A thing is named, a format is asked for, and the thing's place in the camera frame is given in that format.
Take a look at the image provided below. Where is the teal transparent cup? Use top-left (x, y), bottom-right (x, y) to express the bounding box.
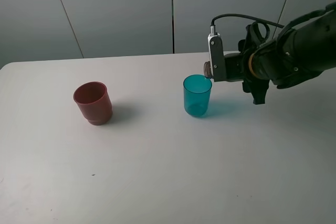
top-left (183, 74), bottom-right (212, 117)

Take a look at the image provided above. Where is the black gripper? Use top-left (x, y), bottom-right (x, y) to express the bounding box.
top-left (223, 24), bottom-right (273, 105)

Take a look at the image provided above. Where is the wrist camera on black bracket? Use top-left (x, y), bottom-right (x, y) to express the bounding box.
top-left (208, 25), bottom-right (226, 82)

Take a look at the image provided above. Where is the clear plastic water bottle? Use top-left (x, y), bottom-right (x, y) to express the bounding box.
top-left (204, 61), bottom-right (213, 79)

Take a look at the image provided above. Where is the red plastic cup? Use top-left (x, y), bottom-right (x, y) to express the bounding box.
top-left (73, 81), bottom-right (113, 125)

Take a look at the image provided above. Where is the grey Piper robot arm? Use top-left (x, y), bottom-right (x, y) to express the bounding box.
top-left (213, 3), bottom-right (335, 105)

